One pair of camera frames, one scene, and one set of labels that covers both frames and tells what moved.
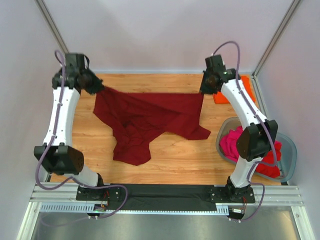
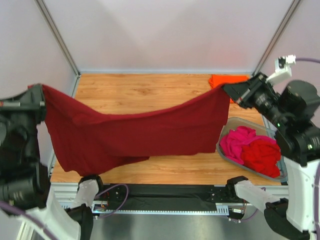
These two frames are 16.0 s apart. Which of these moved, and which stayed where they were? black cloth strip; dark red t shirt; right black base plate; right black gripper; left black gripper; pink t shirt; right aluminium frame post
Moved: left black gripper; dark red t shirt; right black gripper
Stayed: right aluminium frame post; pink t shirt; right black base plate; black cloth strip
